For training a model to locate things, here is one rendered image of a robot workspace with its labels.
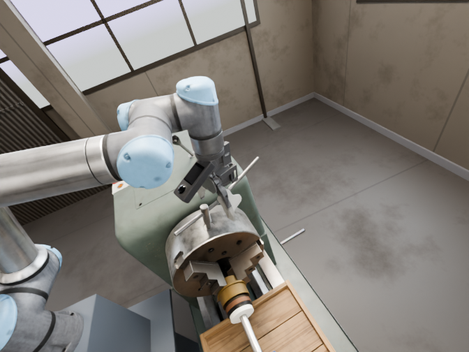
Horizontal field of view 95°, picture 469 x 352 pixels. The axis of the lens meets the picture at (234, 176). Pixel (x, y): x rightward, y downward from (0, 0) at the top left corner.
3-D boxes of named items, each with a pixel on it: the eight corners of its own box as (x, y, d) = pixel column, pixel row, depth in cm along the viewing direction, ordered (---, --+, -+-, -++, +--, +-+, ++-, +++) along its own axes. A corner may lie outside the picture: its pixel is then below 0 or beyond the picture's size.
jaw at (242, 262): (223, 251, 71) (254, 231, 72) (229, 257, 74) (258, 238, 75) (237, 281, 63) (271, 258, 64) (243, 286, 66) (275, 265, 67)
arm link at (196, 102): (170, 79, 44) (211, 72, 45) (183, 128, 51) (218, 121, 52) (170, 90, 38) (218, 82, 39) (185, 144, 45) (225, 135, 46)
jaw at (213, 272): (206, 263, 71) (174, 260, 64) (215, 253, 70) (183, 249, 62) (218, 295, 63) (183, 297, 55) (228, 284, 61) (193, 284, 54)
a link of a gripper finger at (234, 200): (251, 211, 59) (236, 182, 57) (236, 224, 56) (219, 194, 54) (245, 210, 62) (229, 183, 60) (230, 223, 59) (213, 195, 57)
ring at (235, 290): (209, 283, 62) (220, 316, 56) (236, 267, 64) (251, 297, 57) (219, 294, 69) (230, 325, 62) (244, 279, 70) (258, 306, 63)
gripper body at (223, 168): (239, 181, 59) (234, 144, 52) (216, 200, 55) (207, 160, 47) (220, 171, 64) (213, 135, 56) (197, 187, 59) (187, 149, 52)
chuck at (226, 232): (181, 286, 82) (153, 236, 63) (254, 251, 91) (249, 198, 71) (186, 309, 76) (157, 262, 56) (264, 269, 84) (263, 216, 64)
